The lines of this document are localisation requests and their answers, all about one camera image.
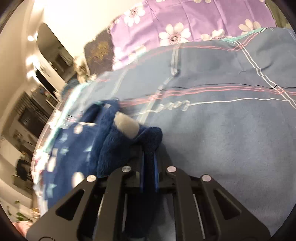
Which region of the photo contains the dark brown tree pillow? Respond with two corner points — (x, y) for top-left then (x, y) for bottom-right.
(84, 28), (114, 75)

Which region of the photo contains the blue plaid bed quilt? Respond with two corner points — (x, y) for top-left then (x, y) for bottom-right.
(32, 28), (295, 234)

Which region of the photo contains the purple floral pillow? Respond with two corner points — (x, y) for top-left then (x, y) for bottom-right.
(110, 0), (276, 70)

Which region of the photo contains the navy fleece star garment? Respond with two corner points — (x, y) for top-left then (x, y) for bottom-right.
(42, 100), (163, 209)

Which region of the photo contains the beige crumpled cloth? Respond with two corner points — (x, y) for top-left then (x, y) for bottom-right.
(73, 56), (89, 84)

